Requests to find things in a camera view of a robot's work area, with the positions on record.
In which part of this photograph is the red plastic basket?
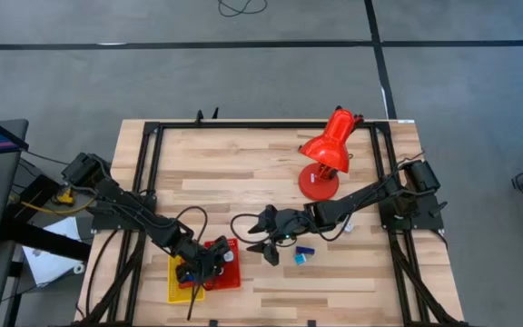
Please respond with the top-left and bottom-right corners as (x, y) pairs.
(203, 237), (242, 291)

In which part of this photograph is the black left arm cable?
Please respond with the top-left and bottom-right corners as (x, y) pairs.
(173, 205), (210, 246)

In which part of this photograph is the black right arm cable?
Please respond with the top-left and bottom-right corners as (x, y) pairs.
(230, 213), (290, 247)

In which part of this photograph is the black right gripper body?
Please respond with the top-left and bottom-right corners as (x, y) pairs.
(261, 203), (311, 268)

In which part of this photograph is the yellow black clamp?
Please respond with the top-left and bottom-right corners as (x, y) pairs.
(55, 186), (77, 206)

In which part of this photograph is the yellow cable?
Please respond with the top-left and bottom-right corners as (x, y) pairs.
(19, 199), (95, 217)

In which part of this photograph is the thin black dangling cable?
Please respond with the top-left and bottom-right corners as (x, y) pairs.
(186, 283), (199, 322)

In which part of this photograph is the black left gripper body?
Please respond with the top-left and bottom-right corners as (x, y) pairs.
(173, 234), (232, 292)

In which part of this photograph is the black metal table frame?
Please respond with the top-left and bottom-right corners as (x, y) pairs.
(74, 118), (470, 327)

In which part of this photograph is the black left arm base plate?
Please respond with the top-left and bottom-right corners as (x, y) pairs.
(90, 193), (159, 232)

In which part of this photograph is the red desk lamp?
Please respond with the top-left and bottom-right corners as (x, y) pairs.
(297, 106), (365, 202)

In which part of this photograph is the black stand beam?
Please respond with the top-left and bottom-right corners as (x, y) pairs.
(0, 156), (94, 263)

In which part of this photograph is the white paper sheet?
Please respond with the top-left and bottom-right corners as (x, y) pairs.
(20, 216), (84, 289)

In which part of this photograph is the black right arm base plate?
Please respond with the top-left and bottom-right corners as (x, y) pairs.
(378, 193), (446, 232)

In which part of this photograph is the yellow plastic basket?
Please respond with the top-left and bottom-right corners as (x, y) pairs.
(166, 253), (207, 304)

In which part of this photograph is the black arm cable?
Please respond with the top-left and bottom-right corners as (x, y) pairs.
(173, 205), (210, 246)
(230, 213), (290, 247)

